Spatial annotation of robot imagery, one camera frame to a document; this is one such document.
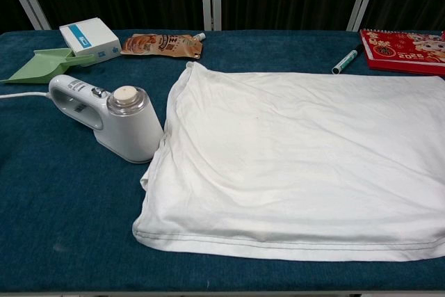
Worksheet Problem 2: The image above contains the white handheld steam iron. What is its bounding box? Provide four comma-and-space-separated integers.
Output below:
47, 74, 165, 164

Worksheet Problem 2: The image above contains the white shirt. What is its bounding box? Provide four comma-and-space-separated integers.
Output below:
131, 61, 445, 263

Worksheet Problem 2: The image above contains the brown spouted food pouch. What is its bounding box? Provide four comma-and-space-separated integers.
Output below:
120, 32, 207, 62

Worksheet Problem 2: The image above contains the green and white marker pen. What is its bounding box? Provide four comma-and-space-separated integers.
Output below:
331, 45, 364, 75

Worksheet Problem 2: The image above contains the white and blue cardboard box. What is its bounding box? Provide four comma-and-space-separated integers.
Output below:
58, 17, 122, 66

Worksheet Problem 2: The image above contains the blue table cloth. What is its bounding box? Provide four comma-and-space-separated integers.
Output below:
0, 29, 445, 293

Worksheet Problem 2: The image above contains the green plastic dustpan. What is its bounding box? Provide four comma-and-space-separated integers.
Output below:
0, 47, 96, 85

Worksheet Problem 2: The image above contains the red 2026 desk calendar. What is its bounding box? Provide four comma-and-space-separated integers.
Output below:
359, 28, 445, 77

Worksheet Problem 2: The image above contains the white cable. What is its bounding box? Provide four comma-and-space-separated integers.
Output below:
0, 91, 51, 100

